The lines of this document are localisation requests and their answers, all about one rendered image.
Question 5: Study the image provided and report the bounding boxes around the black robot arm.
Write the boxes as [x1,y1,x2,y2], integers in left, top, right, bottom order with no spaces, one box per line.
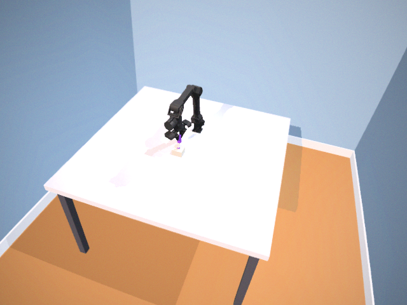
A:
[164,85,205,133]

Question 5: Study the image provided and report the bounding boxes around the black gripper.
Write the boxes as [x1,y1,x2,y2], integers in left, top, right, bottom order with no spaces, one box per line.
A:
[164,119,191,141]

